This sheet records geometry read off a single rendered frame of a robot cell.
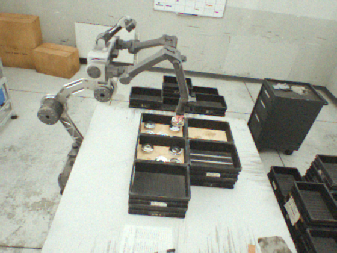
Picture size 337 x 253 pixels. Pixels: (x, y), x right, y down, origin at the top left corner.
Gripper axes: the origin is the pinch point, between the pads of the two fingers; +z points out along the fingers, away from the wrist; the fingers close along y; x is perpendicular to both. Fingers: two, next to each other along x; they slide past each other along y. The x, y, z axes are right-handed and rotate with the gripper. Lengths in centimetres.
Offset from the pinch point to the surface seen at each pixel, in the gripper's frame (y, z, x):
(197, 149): -8.0, 20.8, -20.7
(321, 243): -48, 60, -135
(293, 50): 316, 15, -203
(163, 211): -67, 30, 1
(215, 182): -34, 28, -37
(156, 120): 19.3, 18.7, 16.9
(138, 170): -41, 23, 23
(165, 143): -9.9, 18.6, 6.0
